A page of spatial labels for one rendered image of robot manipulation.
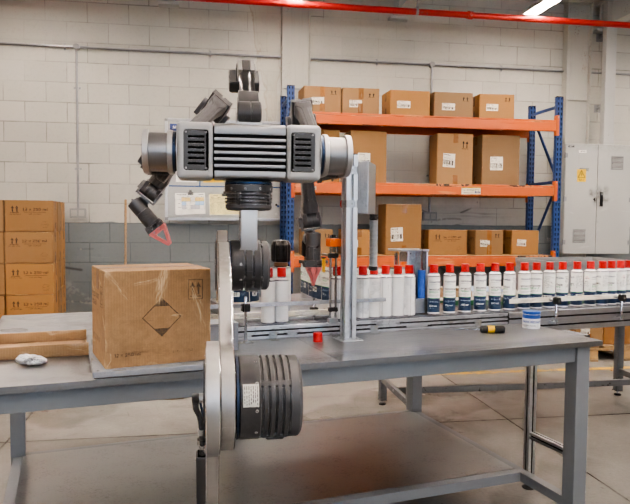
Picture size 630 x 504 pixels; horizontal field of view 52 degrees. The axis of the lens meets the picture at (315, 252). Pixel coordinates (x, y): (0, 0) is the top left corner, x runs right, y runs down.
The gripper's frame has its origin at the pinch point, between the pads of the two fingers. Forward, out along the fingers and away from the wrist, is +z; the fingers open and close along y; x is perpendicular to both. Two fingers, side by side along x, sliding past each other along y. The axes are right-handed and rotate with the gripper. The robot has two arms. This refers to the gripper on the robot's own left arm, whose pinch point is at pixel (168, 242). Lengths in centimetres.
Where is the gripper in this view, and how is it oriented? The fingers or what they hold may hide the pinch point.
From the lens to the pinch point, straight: 245.5
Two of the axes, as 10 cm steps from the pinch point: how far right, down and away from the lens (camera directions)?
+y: -1.8, -0.4, 9.8
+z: 6.2, 7.7, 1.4
